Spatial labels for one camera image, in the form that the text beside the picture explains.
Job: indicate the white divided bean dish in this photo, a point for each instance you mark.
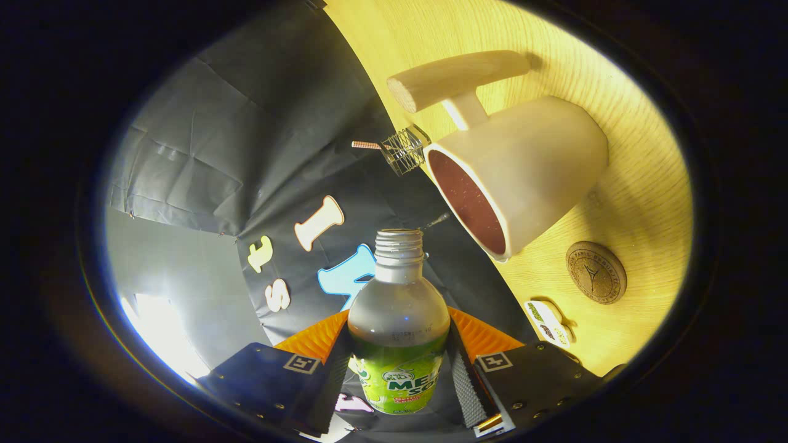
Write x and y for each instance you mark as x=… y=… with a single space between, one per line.
x=548 y=323

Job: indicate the round cork coaster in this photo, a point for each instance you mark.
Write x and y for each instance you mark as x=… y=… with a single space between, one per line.
x=596 y=272

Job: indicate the silver green juice bottle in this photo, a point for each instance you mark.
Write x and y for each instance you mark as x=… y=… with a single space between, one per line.
x=397 y=314

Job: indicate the wooden table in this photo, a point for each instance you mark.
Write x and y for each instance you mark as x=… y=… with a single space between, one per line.
x=640 y=184

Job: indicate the pink straw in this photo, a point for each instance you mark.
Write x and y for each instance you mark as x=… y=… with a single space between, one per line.
x=366 y=145

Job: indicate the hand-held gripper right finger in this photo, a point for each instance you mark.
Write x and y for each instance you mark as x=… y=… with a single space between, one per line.
x=466 y=387

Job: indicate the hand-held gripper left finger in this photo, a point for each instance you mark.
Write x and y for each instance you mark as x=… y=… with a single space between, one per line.
x=335 y=381

